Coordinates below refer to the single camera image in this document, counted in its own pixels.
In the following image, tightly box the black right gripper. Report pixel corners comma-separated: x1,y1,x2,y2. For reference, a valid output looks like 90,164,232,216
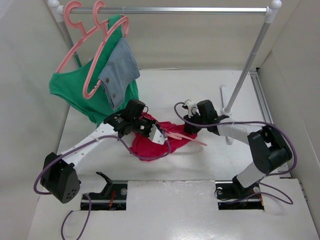
183,110,208,135

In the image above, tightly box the red t shirt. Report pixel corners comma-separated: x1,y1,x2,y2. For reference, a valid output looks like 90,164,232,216
129,121,198,162

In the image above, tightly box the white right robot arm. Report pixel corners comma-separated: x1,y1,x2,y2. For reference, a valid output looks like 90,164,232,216
182,99,293,197

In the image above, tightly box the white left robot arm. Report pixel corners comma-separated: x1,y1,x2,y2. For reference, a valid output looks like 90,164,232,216
40,99,165,204

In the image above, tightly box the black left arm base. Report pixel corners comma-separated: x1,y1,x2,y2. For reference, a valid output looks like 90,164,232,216
79,172,128,211

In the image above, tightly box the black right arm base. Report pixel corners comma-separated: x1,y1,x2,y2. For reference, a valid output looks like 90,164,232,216
214,177,265,211

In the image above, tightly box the pink hanger with garments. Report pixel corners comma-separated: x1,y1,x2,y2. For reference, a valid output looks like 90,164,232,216
82,0,131,100

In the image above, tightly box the blue denim garment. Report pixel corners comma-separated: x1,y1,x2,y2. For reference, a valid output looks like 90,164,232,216
98,37,140,111

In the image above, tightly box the green garment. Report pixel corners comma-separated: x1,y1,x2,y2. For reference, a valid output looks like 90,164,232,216
49,15,140,125

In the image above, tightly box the silver clothes rack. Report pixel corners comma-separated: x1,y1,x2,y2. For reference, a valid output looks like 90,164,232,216
47,0,282,116

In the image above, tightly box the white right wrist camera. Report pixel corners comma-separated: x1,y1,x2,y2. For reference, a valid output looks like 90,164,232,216
182,99,199,118

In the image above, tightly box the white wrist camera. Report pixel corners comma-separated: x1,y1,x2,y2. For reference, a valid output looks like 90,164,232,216
182,99,199,118
148,124,167,145

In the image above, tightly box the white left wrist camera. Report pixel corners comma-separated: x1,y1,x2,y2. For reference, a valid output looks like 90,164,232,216
148,124,167,145

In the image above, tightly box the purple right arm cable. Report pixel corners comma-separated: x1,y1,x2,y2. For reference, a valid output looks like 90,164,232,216
173,101,298,206

